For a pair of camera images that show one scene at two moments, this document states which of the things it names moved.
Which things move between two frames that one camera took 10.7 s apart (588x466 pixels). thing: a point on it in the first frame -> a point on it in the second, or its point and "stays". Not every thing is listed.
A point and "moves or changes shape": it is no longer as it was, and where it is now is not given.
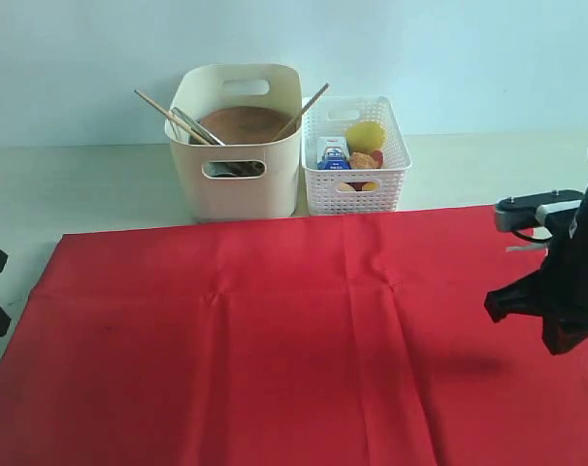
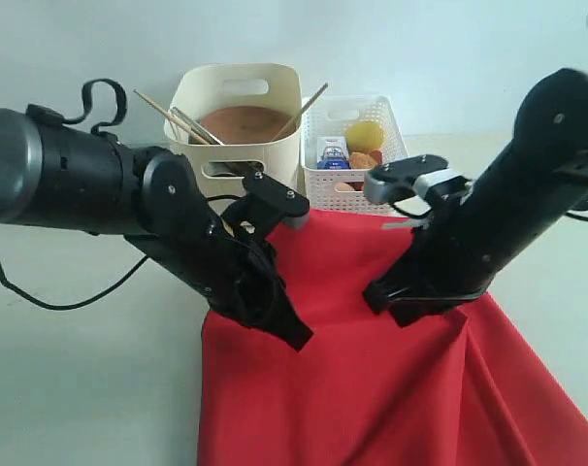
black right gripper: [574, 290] -> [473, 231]
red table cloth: [335, 341] moves or changes shape
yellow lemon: [366, 137] stays
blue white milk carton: [333, 153] stays
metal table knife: [198, 128] stays
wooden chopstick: [291, 123] stays
